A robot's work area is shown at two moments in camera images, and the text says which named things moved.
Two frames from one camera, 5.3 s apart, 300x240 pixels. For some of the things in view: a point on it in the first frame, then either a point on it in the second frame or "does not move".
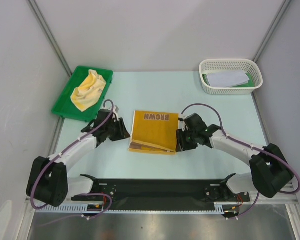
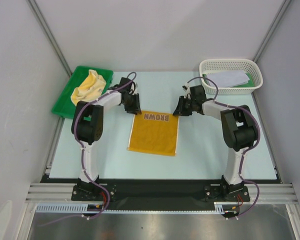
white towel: [227, 79] does not move
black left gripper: [123, 133] to [136, 108]
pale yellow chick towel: [89, 92] does not move
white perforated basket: [230, 76] does not move
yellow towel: [154, 132] does not move
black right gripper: [184, 139] to [184, 107]
